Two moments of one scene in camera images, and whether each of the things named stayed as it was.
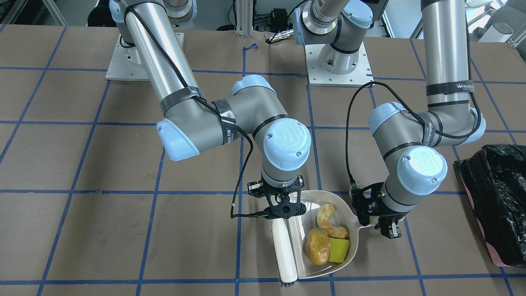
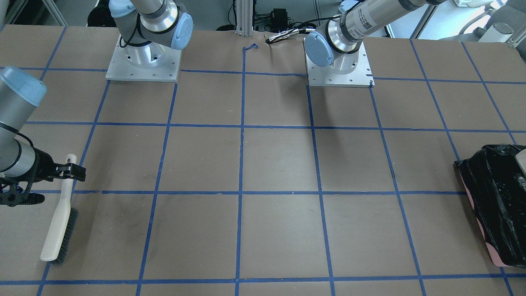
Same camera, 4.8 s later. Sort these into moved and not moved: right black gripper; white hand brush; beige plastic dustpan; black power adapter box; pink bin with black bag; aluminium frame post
Moved: beige plastic dustpan; white hand brush; right black gripper
Not moved: black power adapter box; aluminium frame post; pink bin with black bag
